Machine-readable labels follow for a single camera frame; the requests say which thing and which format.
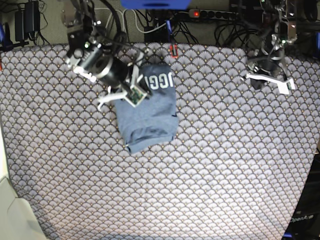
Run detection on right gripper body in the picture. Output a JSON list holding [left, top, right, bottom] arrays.
[[65, 42, 133, 93]]

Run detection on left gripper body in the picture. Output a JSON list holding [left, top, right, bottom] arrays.
[[247, 56, 288, 90]]

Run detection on blue T-shirt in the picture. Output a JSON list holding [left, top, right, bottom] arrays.
[[114, 64, 179, 154]]

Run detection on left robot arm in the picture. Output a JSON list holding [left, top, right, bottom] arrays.
[[245, 0, 298, 95]]

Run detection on blue plastic box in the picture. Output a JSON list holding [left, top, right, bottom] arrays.
[[120, 0, 191, 10]]

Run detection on black power adapter bundle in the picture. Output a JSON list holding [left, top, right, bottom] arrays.
[[14, 0, 41, 42]]

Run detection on red black clamp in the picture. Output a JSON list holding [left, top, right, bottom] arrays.
[[169, 43, 179, 59]]

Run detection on black power strip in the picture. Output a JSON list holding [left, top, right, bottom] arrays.
[[188, 9, 239, 21]]

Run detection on fan patterned table cloth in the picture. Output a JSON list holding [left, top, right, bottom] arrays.
[[0, 43, 320, 240]]

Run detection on black OpenArm case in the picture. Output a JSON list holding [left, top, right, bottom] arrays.
[[282, 153, 320, 240]]

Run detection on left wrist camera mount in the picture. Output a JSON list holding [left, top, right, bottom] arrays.
[[245, 72, 296, 95]]

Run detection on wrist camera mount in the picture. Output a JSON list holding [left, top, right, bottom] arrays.
[[97, 48, 153, 111], [245, 72, 296, 95]]

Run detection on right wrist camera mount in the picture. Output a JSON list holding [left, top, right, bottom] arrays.
[[97, 48, 153, 111]]

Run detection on white cables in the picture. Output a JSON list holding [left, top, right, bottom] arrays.
[[94, 7, 168, 42]]

